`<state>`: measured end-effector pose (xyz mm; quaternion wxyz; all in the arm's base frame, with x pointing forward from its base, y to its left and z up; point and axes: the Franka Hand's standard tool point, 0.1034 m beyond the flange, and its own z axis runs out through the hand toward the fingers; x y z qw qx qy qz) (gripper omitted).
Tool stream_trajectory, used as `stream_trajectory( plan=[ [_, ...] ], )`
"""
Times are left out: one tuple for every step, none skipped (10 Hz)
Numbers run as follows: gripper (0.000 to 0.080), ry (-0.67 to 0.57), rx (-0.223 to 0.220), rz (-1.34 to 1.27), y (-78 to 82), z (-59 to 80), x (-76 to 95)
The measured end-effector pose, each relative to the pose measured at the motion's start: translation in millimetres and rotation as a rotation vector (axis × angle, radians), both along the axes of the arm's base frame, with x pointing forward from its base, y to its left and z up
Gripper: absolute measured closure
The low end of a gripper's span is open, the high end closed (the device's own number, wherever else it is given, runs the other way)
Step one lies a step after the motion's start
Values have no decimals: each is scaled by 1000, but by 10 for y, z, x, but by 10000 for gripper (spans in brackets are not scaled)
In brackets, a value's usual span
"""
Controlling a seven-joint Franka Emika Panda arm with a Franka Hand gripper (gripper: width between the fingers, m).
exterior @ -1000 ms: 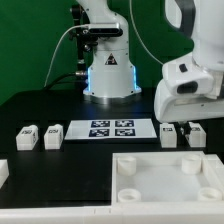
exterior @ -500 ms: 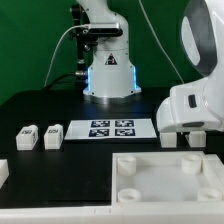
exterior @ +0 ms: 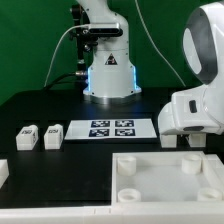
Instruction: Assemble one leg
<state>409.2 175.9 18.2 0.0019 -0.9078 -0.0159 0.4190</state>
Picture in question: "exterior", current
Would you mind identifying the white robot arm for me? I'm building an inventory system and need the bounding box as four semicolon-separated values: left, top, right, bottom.
77;0;224;135

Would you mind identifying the white block left edge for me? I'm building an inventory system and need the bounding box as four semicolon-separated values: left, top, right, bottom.
0;159;9;188

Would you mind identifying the white sheet with markers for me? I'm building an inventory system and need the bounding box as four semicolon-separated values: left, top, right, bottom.
65;119;157;140

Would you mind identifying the black cable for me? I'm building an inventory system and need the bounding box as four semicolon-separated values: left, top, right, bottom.
42;70;90;92

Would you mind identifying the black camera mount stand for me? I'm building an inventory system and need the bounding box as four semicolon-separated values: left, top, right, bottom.
70;4;97;92

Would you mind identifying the white square tabletop part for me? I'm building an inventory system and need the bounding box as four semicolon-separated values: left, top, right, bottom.
111;151;224;205

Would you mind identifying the white cable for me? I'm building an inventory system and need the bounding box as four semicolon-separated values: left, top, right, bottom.
43;23;88;88

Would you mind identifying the white front rail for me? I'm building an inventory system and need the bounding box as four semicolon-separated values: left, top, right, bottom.
0;202;224;224

